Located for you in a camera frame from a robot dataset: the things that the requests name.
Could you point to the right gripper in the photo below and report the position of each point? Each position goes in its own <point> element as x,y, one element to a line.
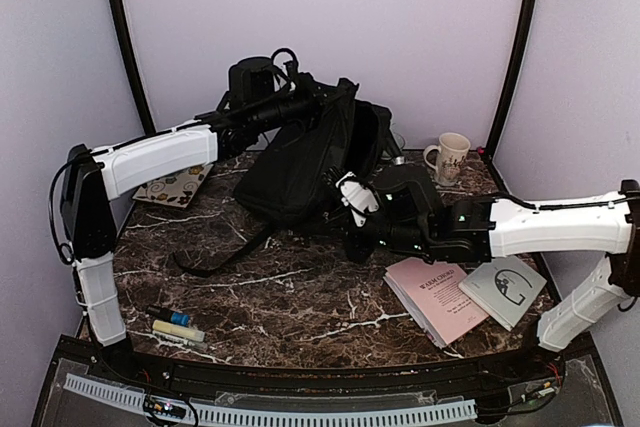
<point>357,251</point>

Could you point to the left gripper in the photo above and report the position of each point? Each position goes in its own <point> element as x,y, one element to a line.
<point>314,90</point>

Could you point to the black student bag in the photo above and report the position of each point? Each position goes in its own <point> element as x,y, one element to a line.
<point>287,184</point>

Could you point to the pink Warm Chord book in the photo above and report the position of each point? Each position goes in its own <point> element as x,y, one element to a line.
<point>431,295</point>

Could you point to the grey book with G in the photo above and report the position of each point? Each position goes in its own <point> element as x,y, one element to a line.
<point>505,288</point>

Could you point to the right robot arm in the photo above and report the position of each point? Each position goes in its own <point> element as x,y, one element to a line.
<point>481,228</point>

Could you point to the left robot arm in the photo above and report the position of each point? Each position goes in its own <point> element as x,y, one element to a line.
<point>92,178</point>

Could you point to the white mug with print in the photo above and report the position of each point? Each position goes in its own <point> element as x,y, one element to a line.
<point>447,157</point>

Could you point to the black and blue marker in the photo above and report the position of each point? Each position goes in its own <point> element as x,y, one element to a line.
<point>168,315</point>

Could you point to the yellow highlighter pen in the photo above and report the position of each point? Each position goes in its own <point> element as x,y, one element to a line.
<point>184,332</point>

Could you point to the clear pen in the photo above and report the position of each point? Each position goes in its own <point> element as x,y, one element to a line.
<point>199,346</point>

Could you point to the small circuit board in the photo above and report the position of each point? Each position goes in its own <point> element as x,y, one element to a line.
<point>160,409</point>

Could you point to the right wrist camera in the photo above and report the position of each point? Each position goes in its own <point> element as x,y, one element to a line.
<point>407,192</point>

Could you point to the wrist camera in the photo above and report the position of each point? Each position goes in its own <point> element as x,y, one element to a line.
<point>407,192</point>
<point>250,80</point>

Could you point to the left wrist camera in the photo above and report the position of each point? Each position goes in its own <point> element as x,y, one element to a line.
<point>250,80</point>

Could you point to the right black frame post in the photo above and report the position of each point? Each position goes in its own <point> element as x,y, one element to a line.
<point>513,70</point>

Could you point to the black frame post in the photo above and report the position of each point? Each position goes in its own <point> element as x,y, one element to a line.
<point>119,18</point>
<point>513,70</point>

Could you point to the left black frame post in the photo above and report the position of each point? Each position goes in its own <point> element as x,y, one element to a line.
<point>119,18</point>

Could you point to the white cable duct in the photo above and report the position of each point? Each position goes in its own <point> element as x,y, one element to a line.
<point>253,410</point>

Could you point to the black front table rail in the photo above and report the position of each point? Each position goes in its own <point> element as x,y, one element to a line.
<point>483,375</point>

